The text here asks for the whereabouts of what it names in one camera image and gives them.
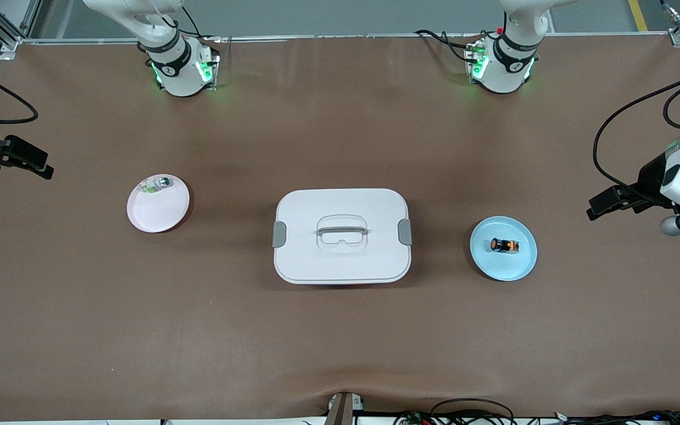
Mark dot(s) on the pink round plate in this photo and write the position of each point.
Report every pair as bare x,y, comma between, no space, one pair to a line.
151,221

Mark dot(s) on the aluminium camera mount profile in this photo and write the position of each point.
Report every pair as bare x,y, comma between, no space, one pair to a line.
343,410

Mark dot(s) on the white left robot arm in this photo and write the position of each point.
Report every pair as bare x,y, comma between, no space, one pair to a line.
508,65

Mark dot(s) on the brown table cover sheet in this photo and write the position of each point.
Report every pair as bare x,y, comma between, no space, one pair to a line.
340,342

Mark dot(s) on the light blue round plate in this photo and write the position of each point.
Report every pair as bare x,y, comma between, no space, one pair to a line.
502,268

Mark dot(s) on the aluminium frame strut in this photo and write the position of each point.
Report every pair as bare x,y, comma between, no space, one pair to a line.
10,42

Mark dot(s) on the white lidded box grey latches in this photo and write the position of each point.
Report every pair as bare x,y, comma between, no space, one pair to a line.
340,265

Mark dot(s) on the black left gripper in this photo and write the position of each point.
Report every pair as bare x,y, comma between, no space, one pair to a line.
650,177

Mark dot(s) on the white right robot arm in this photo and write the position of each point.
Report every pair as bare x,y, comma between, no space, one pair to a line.
177,71

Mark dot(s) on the silver table edge rail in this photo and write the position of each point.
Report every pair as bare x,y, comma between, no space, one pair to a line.
346,36

